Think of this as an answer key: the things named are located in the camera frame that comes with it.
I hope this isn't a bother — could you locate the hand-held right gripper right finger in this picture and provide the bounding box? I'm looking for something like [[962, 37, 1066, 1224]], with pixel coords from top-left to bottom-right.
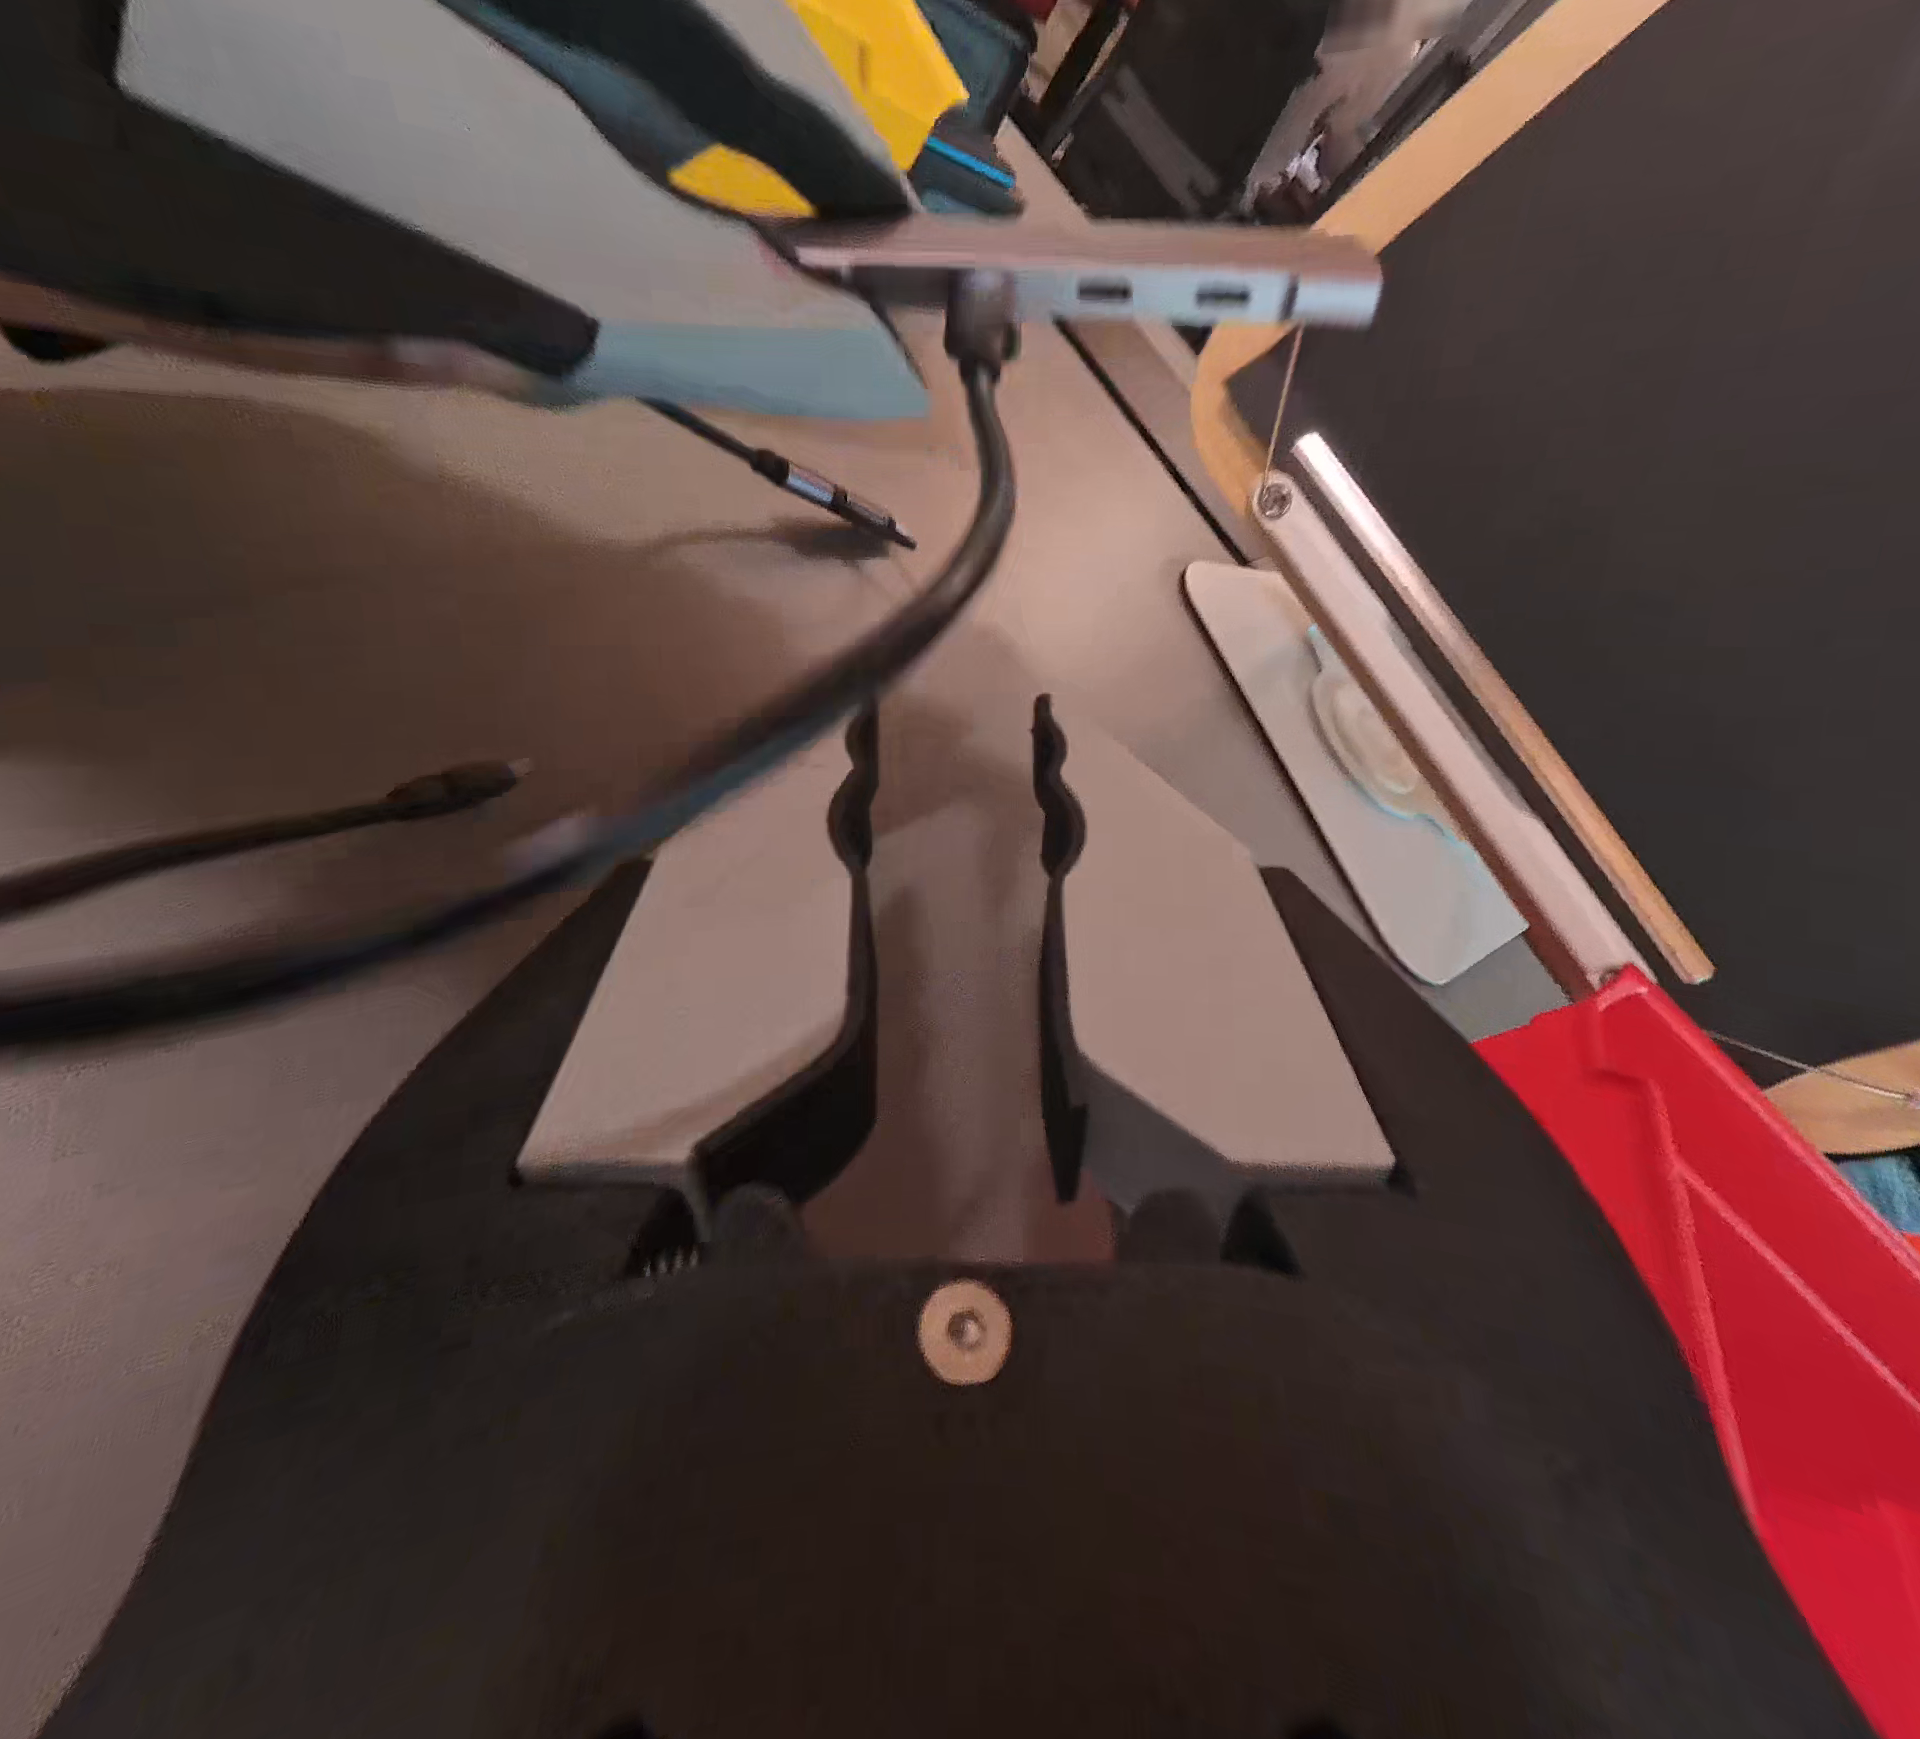
[[1030, 695, 1403, 1207]]

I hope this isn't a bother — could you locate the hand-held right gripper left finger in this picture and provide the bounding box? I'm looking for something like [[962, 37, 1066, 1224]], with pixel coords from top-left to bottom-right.
[[518, 706, 882, 1216]]

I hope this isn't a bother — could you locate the thick black cable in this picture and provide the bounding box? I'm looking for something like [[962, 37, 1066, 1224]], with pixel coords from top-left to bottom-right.
[[0, 270, 1028, 1052]]

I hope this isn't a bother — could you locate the red plastic bin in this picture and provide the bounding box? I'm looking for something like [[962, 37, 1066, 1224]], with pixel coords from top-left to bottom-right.
[[1471, 969, 1920, 1739]]

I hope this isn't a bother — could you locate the grey usb hub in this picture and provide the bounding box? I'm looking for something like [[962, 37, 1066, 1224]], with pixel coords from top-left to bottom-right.
[[795, 225, 1388, 337]]

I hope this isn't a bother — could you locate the blue and black device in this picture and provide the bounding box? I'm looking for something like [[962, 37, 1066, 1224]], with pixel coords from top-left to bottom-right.
[[901, 0, 1036, 227]]

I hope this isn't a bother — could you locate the black office chair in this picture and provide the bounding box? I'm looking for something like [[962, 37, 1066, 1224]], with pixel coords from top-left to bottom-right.
[[1050, 0, 1337, 227]]

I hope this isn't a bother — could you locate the black board on stand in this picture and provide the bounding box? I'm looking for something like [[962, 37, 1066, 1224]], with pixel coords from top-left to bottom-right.
[[1188, 0, 1920, 1157]]

